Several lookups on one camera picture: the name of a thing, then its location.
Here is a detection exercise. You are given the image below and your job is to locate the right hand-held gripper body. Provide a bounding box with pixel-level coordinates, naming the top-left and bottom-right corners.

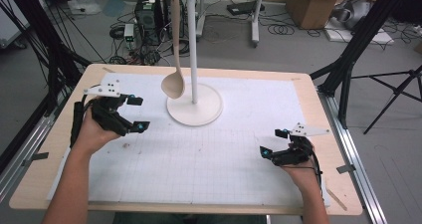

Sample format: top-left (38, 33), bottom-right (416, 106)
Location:
top-left (270, 121), bottom-right (331, 167)

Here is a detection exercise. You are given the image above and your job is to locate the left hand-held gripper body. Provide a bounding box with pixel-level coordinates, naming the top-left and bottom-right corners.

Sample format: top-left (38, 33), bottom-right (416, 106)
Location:
top-left (83, 78), bottom-right (134, 137)

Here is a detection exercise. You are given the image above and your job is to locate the beige serving spoon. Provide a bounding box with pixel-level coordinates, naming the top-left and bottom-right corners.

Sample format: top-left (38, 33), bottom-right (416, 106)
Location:
top-left (160, 0), bottom-right (186, 101)

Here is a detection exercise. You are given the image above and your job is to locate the white hook rack stand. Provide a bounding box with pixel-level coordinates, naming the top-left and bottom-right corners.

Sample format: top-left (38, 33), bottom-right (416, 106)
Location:
top-left (163, 0), bottom-right (224, 127)

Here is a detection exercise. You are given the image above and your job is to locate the person's right hand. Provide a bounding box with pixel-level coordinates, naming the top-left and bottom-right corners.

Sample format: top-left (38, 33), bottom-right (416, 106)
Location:
top-left (281, 143), bottom-right (322, 194)

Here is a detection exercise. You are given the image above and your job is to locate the person's left hand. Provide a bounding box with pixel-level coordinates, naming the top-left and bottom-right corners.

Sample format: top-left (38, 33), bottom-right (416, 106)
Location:
top-left (70, 97), bottom-right (122, 157)

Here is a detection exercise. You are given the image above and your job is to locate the white grid mat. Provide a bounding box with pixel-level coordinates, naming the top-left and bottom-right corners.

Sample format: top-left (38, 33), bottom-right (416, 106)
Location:
top-left (46, 72), bottom-right (332, 208)

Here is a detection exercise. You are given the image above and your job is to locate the small white power box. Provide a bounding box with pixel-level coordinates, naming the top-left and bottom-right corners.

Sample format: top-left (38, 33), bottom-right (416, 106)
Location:
top-left (123, 23), bottom-right (135, 43)

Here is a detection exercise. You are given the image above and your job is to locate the white floor stand leg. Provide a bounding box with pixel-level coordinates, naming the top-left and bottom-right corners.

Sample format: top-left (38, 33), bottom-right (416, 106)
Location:
top-left (250, 0), bottom-right (267, 49)

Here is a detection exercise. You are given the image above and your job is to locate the black tripod stand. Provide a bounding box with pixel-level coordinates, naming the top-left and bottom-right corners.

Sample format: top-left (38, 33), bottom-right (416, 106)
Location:
top-left (350, 64), bottom-right (422, 135)

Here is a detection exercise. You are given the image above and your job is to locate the large cardboard box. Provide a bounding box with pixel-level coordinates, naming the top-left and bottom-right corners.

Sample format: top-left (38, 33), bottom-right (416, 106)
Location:
top-left (286, 0), bottom-right (349, 31)

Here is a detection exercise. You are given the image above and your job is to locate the flat black device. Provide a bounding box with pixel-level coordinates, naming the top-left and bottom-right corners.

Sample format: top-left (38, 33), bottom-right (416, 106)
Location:
top-left (226, 0), bottom-right (266, 17)

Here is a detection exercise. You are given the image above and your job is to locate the white foam board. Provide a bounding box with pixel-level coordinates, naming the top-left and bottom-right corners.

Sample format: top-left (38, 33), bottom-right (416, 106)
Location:
top-left (322, 17), bottom-right (396, 46)

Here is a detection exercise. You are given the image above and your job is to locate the grey bag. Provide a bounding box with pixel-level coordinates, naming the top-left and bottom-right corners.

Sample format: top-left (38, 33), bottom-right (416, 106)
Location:
top-left (330, 0), bottom-right (374, 30)

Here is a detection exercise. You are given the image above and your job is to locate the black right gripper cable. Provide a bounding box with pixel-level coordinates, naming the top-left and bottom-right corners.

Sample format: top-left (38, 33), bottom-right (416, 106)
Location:
top-left (282, 147), bottom-right (326, 205)

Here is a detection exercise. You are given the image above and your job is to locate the grey metal bracket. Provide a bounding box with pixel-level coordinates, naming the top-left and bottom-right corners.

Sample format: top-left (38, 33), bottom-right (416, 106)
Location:
top-left (335, 163), bottom-right (356, 175)
top-left (21, 151), bottom-right (50, 167)

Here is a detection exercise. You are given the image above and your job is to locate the aluminium table rail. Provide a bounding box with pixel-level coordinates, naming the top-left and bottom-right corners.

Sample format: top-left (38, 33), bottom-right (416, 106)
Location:
top-left (317, 91), bottom-right (388, 224)
top-left (0, 112), bottom-right (58, 202)

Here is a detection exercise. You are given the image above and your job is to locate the thick black cable coil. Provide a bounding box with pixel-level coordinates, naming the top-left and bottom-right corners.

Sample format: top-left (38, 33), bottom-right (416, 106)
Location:
top-left (170, 39), bottom-right (191, 56)

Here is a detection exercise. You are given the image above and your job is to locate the thin black cable coil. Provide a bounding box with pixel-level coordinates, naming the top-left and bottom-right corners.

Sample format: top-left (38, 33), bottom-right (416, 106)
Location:
top-left (267, 23), bottom-right (296, 37)

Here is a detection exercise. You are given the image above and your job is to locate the black metal frame post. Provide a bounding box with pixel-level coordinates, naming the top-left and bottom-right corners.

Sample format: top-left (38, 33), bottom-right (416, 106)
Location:
top-left (0, 0), bottom-right (93, 116)
top-left (310, 0), bottom-right (416, 129)

